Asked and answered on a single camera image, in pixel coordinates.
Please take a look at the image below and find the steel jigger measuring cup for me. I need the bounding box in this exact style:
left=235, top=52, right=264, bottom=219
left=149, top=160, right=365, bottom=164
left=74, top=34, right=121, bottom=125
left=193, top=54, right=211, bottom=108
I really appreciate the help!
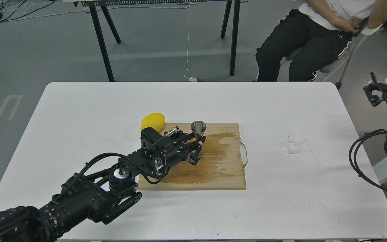
left=190, top=121, right=207, bottom=141

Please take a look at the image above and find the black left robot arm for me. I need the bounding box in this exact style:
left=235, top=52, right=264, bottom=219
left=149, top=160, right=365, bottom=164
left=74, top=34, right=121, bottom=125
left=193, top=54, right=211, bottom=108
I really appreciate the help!
left=0, top=121, right=206, bottom=242

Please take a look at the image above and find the wooden cutting board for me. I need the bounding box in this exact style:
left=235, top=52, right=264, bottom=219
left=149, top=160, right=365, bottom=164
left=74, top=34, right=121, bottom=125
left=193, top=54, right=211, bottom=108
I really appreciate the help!
left=139, top=123, right=246, bottom=191

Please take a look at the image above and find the black-legged background table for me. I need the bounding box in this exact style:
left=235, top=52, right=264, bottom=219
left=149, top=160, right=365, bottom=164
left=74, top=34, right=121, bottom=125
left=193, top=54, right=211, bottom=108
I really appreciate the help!
left=80, top=0, right=252, bottom=82

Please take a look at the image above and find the yellow lemon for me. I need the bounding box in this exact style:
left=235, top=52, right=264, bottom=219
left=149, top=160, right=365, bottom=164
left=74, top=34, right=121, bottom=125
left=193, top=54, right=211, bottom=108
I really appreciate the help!
left=140, top=112, right=166, bottom=132

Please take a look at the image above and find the white chair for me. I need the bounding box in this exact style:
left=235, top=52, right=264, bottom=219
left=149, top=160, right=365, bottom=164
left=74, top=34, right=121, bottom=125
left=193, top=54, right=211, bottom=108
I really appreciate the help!
left=286, top=17, right=382, bottom=89

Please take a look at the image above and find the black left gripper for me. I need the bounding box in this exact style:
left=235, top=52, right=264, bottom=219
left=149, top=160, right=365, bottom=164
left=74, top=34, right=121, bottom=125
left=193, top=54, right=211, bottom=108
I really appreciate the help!
left=141, top=127, right=206, bottom=176

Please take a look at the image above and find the white hanging cable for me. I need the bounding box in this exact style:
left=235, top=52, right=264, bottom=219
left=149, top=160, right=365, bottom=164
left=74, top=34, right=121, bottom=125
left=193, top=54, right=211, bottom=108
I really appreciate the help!
left=183, top=3, right=197, bottom=82

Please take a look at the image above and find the seated person white shirt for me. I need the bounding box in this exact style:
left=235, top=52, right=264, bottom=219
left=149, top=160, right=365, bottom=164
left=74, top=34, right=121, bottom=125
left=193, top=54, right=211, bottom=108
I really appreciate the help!
left=255, top=0, right=387, bottom=82

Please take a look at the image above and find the clear glass cup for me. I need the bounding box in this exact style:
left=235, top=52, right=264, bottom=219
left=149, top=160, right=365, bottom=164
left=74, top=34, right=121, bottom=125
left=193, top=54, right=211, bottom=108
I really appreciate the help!
left=283, top=133, right=305, bottom=154

